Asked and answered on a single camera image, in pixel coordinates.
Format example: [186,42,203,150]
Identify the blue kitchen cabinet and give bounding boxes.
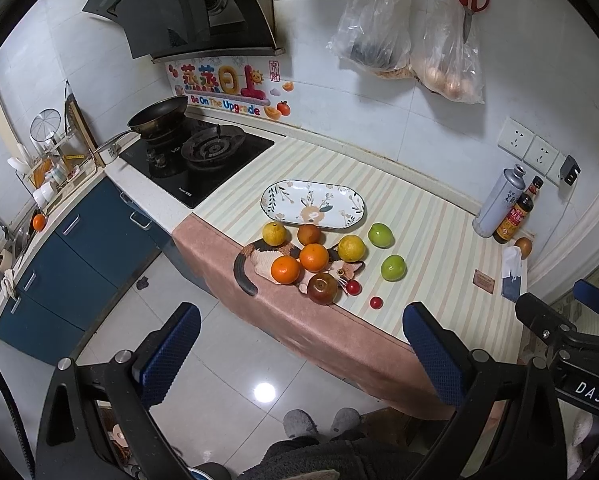
[0,178,170,364]

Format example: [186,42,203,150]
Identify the grey gas canister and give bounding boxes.
[472,164,526,238]

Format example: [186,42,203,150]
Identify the colourful wall sticker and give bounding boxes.
[166,56,295,122]

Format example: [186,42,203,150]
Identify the striped cat-print table mat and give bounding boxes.
[173,139,522,419]

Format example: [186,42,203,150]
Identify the white wall socket right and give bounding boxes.
[523,136,559,176]

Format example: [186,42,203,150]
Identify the brown-red apple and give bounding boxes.
[307,273,339,304]

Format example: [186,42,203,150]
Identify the oval floral ceramic plate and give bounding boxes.
[260,180,365,230]

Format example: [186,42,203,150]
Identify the red cherry tomato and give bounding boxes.
[369,296,383,310]
[345,280,362,296]

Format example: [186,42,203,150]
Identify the orange mandarin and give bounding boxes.
[270,255,303,285]
[299,243,330,273]

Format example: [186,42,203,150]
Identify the metal strainer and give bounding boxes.
[29,108,62,144]

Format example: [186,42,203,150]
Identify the black gas stove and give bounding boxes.
[121,118,273,208]

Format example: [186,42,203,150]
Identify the grey slipper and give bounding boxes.
[331,408,365,440]
[282,408,319,439]

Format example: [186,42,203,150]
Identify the dark brown-orange fruit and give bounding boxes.
[297,224,322,246]

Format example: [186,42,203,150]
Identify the white wall socket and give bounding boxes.
[498,117,535,160]
[523,136,559,176]

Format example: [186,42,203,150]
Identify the green apple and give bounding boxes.
[368,223,395,248]
[381,255,408,282]

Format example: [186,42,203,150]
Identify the small brown card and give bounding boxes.
[473,270,496,295]

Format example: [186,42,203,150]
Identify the plastic bag with dark contents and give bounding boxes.
[327,0,413,80]

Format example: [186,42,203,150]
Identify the black plug adapter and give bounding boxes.
[560,155,580,186]

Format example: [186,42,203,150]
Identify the black frying pan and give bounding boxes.
[95,96,188,153]

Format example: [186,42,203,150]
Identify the white wall socket left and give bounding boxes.
[498,117,535,160]

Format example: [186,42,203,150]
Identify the grey slipper right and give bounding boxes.
[331,408,365,440]

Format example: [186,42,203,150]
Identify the grey slipper left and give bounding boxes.
[282,408,319,439]

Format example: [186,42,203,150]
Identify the plastic bag with eggs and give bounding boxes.
[411,0,485,105]

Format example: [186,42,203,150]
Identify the soy sauce bottle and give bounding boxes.
[493,176,543,244]

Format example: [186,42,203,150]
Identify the brown egg on counter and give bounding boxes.
[514,237,533,260]

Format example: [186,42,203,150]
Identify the yellow lemon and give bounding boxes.
[261,221,287,247]
[336,234,367,263]

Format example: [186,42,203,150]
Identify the black range hood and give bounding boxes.
[83,0,283,60]

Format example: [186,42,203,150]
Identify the orange fruit on sink counter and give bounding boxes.
[31,214,46,232]

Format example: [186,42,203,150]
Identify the dish rack with utensils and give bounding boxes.
[8,80,101,209]

